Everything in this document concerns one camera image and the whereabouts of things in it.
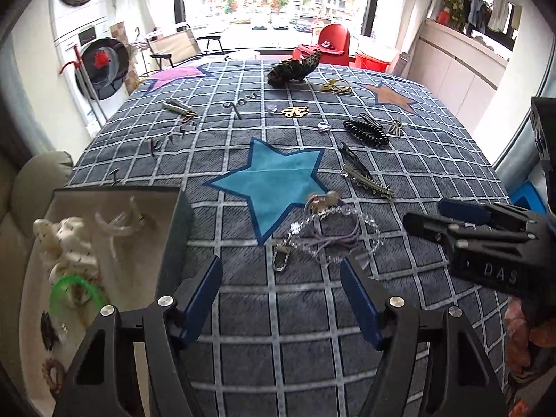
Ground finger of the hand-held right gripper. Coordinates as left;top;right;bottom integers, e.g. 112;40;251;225
438;199;538;232
402;211;540;251

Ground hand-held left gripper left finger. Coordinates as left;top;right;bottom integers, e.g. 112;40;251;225
52;255;224;417

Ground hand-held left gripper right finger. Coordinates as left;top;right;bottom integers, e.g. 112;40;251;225
340;258;509;417

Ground purple hair tie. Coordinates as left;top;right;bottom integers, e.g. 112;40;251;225
310;213;365;262

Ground grey cardboard box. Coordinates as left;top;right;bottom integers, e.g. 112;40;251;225
19;186;195;417

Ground crystal chain with clasp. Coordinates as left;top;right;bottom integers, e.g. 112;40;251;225
273;206;383;272

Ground green translucent bracelet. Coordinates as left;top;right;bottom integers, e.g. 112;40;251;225
49;275;109;318

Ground black claw hair clip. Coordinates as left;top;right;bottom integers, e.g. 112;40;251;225
40;310;62;350

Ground beige braided hair tie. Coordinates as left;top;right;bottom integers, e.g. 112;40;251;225
42;358;68;396

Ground blue plastic stool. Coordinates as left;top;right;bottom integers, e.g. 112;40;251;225
510;180;548;214

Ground silver alligator hair clip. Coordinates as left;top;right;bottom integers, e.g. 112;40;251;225
341;164;396;198

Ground orange floral cloth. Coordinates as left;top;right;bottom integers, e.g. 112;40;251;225
504;300;556;404

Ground grey checkered star blanket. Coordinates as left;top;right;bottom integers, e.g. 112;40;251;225
65;58;511;417

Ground black flat hair clip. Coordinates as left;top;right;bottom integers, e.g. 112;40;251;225
339;142;370;170

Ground clear bow hair clip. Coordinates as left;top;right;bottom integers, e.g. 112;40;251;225
96;197;146;244

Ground white low cabinet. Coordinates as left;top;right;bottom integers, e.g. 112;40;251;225
402;19;509;131

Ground white polka dot scrunchie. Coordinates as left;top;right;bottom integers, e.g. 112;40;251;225
34;217;100;285

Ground red bucket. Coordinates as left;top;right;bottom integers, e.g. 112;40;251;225
355;39;399;72

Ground hanging clothes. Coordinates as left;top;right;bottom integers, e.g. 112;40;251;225
463;0;522;35

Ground flowers in red vase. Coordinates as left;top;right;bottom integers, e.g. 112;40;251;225
434;0;463;31

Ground beige sofa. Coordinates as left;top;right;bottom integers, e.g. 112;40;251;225
0;151;74;400

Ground leopard print hair bow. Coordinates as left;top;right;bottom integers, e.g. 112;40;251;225
267;50;323;88

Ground red plastic chair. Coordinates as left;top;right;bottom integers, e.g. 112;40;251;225
317;24;350;66

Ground red fabric item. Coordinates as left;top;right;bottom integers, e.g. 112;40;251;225
292;42;344;64

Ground red floor rack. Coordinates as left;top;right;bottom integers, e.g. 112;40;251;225
60;46;109;126

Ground white washing machine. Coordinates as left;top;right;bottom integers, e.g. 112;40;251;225
61;30;131;126

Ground beige folding chair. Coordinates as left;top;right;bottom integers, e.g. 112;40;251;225
148;24;205;70

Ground black chair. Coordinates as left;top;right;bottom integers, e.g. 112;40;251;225
195;30;227;55

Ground folded umbrella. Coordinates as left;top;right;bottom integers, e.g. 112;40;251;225
130;26;153;74

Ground black spiral hair tie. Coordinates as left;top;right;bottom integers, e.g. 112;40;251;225
343;119;390;148

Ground gold ring hair clip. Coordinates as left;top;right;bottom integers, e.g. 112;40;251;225
321;79;352;95

